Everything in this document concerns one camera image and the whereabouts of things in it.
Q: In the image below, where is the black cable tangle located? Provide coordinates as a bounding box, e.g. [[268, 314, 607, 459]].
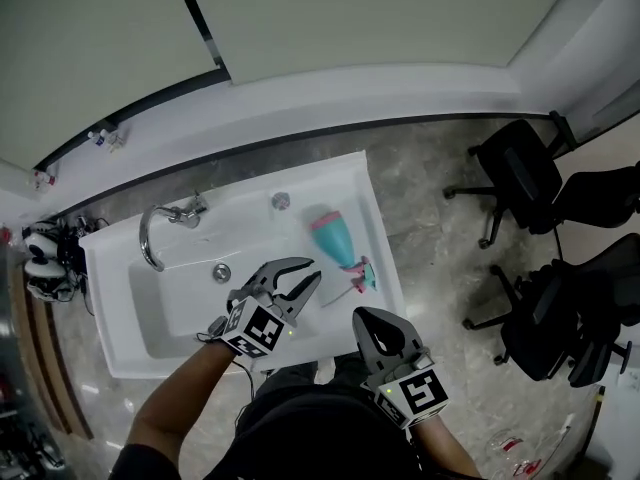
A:
[[54, 215, 109, 317]]

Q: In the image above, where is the brown wooden strip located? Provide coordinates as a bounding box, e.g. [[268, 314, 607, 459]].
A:
[[9, 262, 94, 442]]

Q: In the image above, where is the chrome faucet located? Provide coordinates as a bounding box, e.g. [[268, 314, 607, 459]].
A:
[[138, 192, 209, 273]]

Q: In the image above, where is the pink teal spray nozzle head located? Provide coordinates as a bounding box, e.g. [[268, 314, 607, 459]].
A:
[[319, 255, 379, 310]]

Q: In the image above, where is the narrow pale roller blind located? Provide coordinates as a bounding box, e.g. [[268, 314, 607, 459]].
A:
[[0, 0, 224, 172]]

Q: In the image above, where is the teal spray bottle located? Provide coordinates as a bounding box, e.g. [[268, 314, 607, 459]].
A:
[[308, 209, 358, 270]]

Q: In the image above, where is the white sink basin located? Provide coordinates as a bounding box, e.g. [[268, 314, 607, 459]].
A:
[[79, 150, 406, 380]]

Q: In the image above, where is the black mesh office chair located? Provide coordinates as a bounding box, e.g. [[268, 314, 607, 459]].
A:
[[462, 232, 640, 382]]

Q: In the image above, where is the small black office chair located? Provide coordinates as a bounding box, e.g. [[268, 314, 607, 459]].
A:
[[567, 337, 634, 389]]

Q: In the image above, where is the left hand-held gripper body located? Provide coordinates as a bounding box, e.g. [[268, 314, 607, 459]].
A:
[[206, 286, 297, 361]]

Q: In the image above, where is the person's black shirt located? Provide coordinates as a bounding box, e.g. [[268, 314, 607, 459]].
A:
[[109, 352, 486, 480]]

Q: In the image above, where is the person's left forearm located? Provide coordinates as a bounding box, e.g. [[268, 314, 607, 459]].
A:
[[127, 340, 246, 452]]

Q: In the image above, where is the white black electronic device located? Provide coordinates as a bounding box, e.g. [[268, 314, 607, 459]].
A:
[[24, 222, 57, 260], [24, 257, 72, 302]]

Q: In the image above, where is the black office chair with headrest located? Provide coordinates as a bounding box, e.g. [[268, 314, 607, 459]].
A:
[[443, 110, 640, 249]]

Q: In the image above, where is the thin black wire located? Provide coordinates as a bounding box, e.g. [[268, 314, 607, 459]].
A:
[[197, 330, 257, 400]]

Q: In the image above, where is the person's right forearm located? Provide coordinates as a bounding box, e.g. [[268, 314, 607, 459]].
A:
[[414, 412, 481, 480]]

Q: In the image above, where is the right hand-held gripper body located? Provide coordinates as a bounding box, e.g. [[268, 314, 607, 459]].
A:
[[359, 346, 451, 431]]

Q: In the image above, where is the wide pale roller blind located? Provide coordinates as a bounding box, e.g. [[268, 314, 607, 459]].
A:
[[182, 0, 584, 87]]

